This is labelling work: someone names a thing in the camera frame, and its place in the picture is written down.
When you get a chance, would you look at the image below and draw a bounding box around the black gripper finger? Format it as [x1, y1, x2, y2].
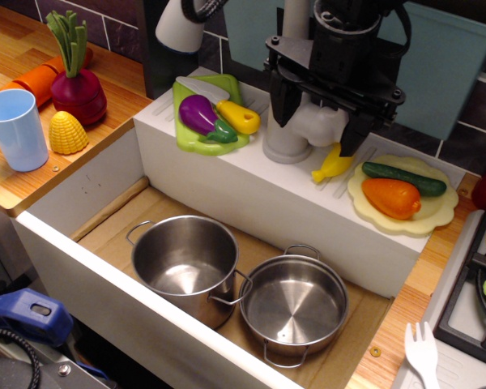
[340, 114, 373, 157]
[269, 70, 302, 127]

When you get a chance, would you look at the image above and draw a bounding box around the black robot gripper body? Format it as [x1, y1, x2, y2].
[266, 1, 406, 122]

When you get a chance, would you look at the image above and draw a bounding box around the grey toy faucet with lever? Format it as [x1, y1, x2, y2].
[262, 1, 349, 164]

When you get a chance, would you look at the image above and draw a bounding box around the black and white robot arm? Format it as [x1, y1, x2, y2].
[156, 1, 411, 157]

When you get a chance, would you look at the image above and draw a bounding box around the yellow toy banana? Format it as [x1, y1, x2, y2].
[311, 143, 354, 183]

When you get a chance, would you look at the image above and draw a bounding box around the orange toy carrot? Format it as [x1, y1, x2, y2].
[361, 178, 421, 220]

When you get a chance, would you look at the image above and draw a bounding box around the purple toy eggplant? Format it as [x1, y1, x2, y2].
[178, 95, 238, 144]

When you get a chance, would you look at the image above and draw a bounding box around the green toy cucumber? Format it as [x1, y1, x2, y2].
[361, 162, 447, 197]

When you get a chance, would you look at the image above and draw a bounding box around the teal plastic bin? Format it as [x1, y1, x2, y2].
[224, 1, 486, 140]

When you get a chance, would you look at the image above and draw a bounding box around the green plastic cutting board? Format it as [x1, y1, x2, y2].
[173, 82, 249, 156]

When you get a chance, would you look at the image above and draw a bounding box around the cream scalloped plate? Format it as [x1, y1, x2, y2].
[347, 155, 458, 236]

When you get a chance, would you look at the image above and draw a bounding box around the black stove grate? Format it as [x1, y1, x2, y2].
[434, 211, 486, 363]

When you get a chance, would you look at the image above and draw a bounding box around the shallow stainless steel pot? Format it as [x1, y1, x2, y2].
[238, 244, 349, 369]

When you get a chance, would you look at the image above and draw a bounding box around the tall stainless steel pot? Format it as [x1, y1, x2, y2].
[126, 215, 253, 329]

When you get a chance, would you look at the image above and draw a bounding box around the red toy beetroot with leaves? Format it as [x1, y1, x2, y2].
[46, 11, 107, 126]

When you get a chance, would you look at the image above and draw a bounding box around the yellow toy corn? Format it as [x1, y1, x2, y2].
[49, 111, 89, 155]

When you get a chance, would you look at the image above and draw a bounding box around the white plastic fork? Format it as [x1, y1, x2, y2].
[404, 322, 440, 388]

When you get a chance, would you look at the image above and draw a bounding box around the cardboard sink liner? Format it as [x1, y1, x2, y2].
[71, 178, 391, 388]

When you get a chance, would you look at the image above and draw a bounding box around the orange toy carrot cylinder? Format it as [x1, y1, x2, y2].
[1, 48, 103, 110]

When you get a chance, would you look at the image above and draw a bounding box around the light blue plastic cup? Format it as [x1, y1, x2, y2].
[0, 89, 49, 172]

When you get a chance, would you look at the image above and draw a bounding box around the white toy sink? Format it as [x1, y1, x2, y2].
[15, 66, 467, 389]

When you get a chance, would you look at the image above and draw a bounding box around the blue clamp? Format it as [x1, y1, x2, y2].
[0, 289, 74, 347]

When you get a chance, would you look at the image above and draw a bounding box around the white toy knife yellow handle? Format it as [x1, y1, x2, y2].
[176, 75, 261, 135]

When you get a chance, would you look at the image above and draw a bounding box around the black braided cable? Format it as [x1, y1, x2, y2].
[0, 327, 42, 389]

